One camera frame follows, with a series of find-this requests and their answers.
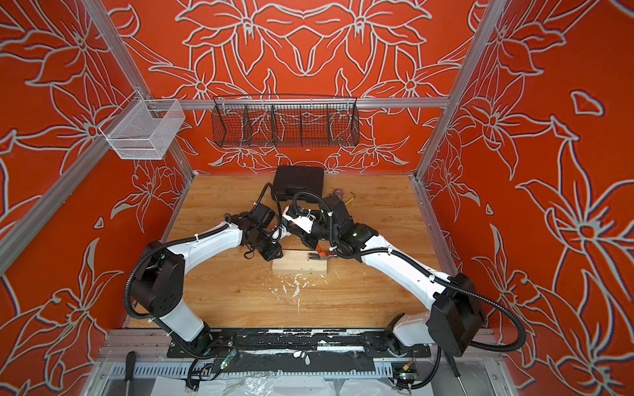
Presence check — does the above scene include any claw hammer red black handle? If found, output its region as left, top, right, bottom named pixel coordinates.
left=308, top=245, right=338, bottom=261

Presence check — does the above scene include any light wooden block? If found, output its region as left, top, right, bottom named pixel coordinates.
left=272, top=250, right=328, bottom=276

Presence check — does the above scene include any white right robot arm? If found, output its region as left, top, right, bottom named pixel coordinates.
left=283, top=191, right=484, bottom=357

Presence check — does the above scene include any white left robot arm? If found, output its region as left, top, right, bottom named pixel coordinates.
left=123, top=204, right=288, bottom=359

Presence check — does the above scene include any yellow hex key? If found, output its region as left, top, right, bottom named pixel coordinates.
left=345, top=192, right=356, bottom=206

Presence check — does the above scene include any black plastic tool case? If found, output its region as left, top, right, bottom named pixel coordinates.
left=272, top=165, right=325, bottom=201

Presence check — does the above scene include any white mesh basket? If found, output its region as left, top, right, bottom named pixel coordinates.
left=97, top=90, right=186, bottom=161

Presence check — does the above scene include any aluminium back crossbar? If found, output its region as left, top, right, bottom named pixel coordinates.
left=145, top=97, right=449, bottom=111

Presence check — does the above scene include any black screwdriver right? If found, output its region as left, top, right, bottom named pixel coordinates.
left=444, top=352, right=468, bottom=396

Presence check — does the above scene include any black screwdriver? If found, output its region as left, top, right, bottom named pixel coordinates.
left=444, top=352, right=468, bottom=396
left=123, top=351, right=136, bottom=396

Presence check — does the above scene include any black screwdriver left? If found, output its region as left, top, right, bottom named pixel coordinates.
left=123, top=351, right=136, bottom=396

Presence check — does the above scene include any black corrugated right cable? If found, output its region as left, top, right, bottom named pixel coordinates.
left=291, top=191, right=527, bottom=353

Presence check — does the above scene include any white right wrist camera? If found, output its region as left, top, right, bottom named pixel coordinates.
left=282, top=206, right=315, bottom=235

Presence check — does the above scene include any black wire basket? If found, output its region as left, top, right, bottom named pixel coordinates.
left=211, top=95, right=361, bottom=149

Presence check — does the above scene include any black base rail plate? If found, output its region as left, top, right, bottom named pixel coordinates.
left=167, top=326, right=432, bottom=377

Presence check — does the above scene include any aluminium frame post left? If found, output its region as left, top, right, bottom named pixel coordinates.
left=82, top=0, right=195, bottom=183

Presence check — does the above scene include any aluminium frame post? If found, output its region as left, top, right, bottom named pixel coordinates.
left=414, top=0, right=507, bottom=182
left=82, top=0, right=195, bottom=183

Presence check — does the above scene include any aluminium left side rail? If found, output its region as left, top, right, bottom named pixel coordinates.
left=1, top=139, right=110, bottom=276

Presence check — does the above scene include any aluminium frame post right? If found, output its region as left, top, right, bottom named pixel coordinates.
left=414, top=0, right=507, bottom=182

